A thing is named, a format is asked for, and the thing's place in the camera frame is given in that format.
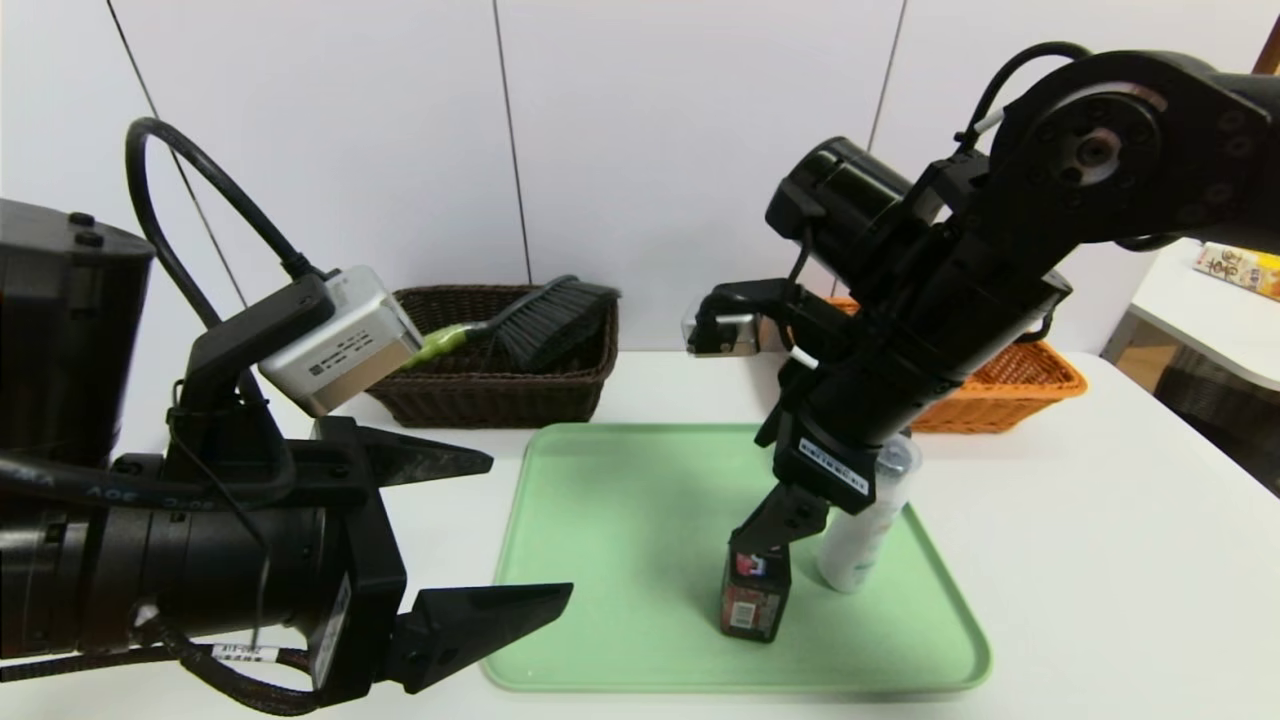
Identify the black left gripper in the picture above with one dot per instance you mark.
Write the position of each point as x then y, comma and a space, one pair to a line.
362, 560

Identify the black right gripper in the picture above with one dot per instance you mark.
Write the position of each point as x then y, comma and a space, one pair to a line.
832, 464

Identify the small black red box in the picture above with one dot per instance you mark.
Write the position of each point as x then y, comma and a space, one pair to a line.
752, 605

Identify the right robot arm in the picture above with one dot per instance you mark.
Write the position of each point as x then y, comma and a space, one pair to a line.
1090, 150

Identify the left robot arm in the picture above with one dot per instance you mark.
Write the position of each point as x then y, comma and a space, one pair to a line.
60, 320

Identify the dark brown wicker basket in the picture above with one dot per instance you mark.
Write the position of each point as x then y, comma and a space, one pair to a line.
480, 395

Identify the orange wicker basket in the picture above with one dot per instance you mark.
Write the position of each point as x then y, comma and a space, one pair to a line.
1010, 385

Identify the white bottle with clear cap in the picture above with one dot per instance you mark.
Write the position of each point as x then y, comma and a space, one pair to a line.
865, 545

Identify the light green plastic tray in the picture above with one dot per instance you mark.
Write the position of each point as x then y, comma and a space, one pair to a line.
620, 560

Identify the dark storage bin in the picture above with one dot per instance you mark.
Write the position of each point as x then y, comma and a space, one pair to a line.
1220, 420

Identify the white side table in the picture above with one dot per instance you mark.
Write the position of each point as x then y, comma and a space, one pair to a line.
1210, 320

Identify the yellow printed box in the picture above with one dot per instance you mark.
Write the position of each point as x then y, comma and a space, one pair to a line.
1240, 270

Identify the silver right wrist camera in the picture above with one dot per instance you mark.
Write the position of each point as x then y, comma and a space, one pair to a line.
725, 335

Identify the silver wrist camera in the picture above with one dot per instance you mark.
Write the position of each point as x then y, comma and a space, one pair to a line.
340, 350
725, 335

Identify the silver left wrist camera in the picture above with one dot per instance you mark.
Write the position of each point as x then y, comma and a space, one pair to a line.
340, 350

